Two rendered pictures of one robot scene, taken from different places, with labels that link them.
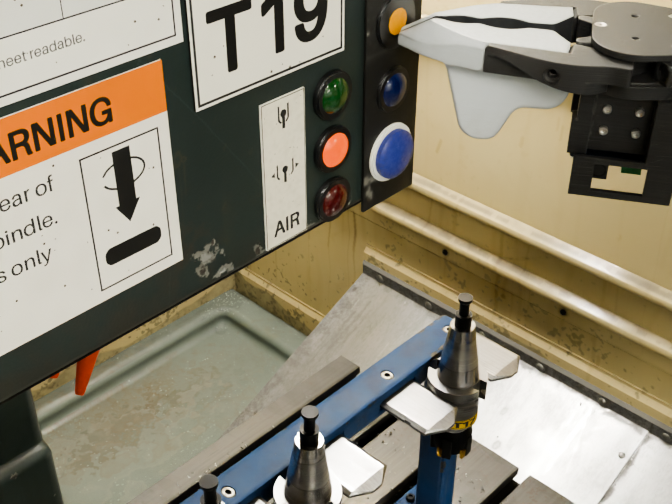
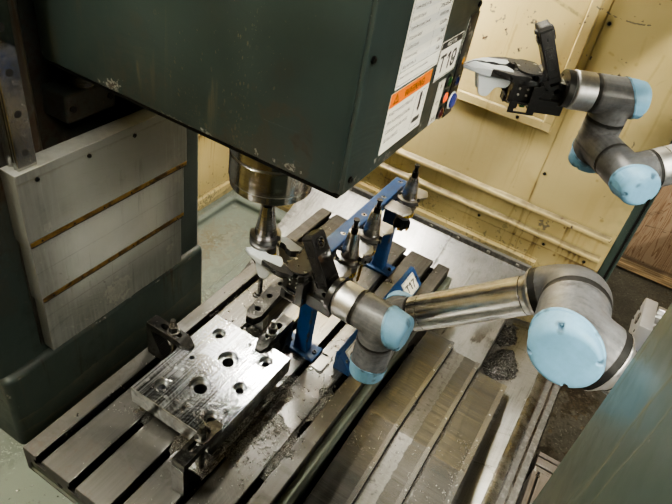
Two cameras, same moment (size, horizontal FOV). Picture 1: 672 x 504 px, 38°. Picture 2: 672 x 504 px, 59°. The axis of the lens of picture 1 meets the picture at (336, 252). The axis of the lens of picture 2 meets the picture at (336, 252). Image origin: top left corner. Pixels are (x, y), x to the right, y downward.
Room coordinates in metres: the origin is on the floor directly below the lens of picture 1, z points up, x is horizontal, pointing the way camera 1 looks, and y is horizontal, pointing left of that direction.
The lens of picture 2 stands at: (-0.52, 0.50, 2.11)
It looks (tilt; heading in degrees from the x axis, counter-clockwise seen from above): 38 degrees down; 341
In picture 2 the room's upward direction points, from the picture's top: 11 degrees clockwise
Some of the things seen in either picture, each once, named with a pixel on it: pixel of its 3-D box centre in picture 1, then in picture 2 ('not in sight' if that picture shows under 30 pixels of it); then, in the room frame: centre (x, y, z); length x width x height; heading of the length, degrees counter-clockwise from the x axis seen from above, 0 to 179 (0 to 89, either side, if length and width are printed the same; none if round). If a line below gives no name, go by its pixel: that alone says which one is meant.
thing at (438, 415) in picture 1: (423, 410); (399, 209); (0.72, -0.09, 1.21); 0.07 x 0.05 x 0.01; 46
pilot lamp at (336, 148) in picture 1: (334, 149); not in sight; (0.46, 0.00, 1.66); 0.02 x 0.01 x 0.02; 136
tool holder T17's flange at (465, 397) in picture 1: (456, 383); (407, 200); (0.76, -0.13, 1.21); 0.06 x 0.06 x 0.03
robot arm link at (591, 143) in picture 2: not in sight; (598, 146); (0.40, -0.33, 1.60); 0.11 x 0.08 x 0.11; 176
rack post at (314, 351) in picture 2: not in sight; (308, 308); (0.52, 0.18, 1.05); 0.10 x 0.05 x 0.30; 46
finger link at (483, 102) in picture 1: (479, 86); (485, 80); (0.47, -0.08, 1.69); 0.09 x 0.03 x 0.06; 76
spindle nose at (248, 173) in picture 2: not in sight; (273, 155); (0.43, 0.32, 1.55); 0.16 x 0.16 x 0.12
